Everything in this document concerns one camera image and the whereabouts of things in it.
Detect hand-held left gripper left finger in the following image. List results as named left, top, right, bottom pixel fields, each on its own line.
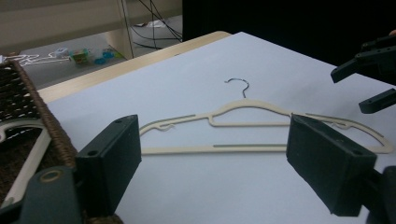
left=74, top=114, right=143, bottom=219

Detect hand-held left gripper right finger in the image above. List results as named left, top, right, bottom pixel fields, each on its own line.
left=285, top=113, right=378, bottom=217

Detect brown woven basket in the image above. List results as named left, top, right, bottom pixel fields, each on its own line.
left=0, top=60, right=124, bottom=224

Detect beige clothes hanger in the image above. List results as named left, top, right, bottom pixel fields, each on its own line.
left=138, top=77, right=394, bottom=156
left=0, top=119, right=52, bottom=208

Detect black curtain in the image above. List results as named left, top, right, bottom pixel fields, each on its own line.
left=181, top=0, right=396, bottom=68

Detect colourful toy blocks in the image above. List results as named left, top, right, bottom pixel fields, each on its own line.
left=53, top=46, right=121, bottom=66

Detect white table sheet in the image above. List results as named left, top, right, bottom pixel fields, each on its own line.
left=46, top=31, right=396, bottom=224

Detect beige shelf unit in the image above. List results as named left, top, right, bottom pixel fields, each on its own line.
left=0, top=0, right=183, bottom=61

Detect white wire hangers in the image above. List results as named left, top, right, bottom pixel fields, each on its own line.
left=0, top=50, right=73, bottom=68

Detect black cable bundle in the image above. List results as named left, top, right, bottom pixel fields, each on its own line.
left=120, top=0, right=183, bottom=51

